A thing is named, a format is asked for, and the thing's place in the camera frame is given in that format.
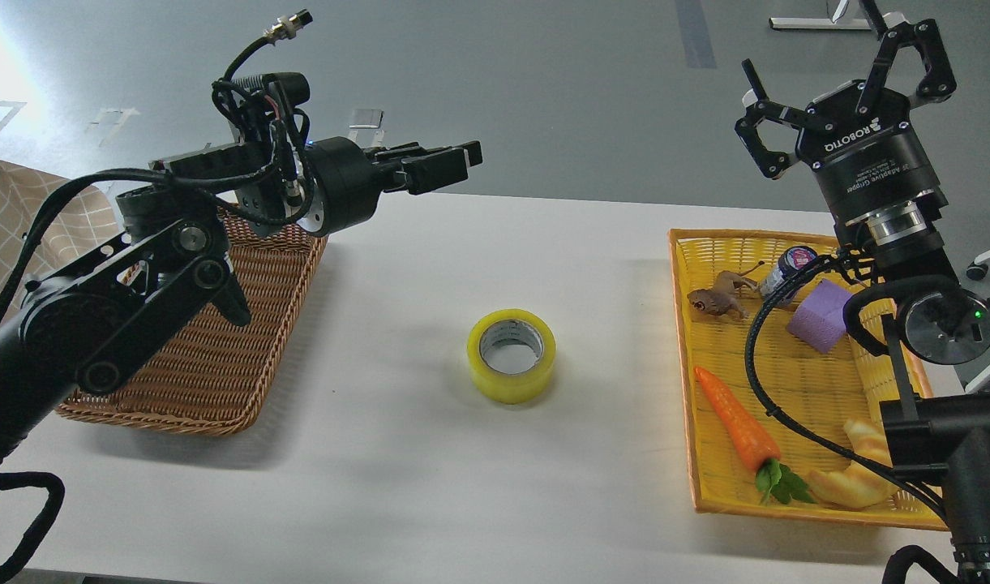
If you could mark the yellow plastic basket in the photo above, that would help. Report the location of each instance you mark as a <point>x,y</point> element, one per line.
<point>821,391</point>

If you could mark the small dark lidded jar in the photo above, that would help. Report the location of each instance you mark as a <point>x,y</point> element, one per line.
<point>787,265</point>

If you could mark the toy croissant bread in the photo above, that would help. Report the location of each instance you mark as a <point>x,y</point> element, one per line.
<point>856,487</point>

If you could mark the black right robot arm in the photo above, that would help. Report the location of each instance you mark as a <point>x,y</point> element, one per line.
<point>912,304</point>

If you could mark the brown toy frog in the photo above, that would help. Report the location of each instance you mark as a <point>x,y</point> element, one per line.
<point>724,294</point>

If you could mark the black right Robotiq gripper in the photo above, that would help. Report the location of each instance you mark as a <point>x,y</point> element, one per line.
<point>872,158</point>

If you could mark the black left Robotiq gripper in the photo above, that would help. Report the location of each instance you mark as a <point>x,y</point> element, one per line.
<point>348,180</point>

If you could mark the office chair caster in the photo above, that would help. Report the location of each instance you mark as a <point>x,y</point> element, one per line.
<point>978,268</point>

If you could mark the purple foam block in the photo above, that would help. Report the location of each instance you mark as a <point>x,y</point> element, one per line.
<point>818,321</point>

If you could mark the white table leg base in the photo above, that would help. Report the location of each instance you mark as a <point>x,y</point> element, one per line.
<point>839,16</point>

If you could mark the beige checkered cloth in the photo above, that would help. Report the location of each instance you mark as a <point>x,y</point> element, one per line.
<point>84,223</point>

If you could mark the orange toy carrot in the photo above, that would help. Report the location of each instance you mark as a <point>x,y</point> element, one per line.
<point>757,449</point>

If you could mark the yellow packing tape roll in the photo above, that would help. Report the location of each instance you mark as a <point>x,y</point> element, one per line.
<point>511,327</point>

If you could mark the brown wicker basket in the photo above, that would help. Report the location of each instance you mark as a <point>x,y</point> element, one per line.
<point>214,377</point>

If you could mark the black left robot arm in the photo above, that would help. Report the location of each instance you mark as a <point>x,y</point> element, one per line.
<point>94,323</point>

